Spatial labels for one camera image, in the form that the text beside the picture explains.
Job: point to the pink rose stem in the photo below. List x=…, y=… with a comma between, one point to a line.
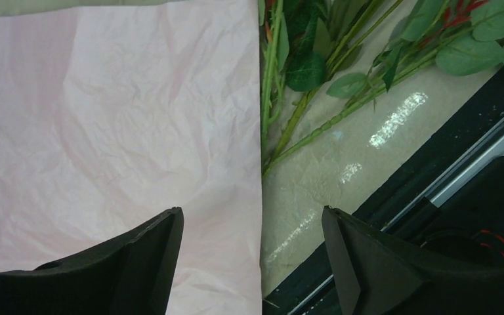
x=460, y=37

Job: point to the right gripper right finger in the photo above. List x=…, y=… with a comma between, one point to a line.
x=376, y=273

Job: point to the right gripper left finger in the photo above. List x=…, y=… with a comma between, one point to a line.
x=131, y=273

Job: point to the aluminium frame rail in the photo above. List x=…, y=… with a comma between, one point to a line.
x=449, y=196

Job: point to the white and orange rose stems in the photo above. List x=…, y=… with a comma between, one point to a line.
x=303, y=45

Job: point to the pink purple wrapping paper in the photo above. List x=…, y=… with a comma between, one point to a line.
x=111, y=115

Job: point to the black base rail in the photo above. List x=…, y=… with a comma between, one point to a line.
x=342, y=170

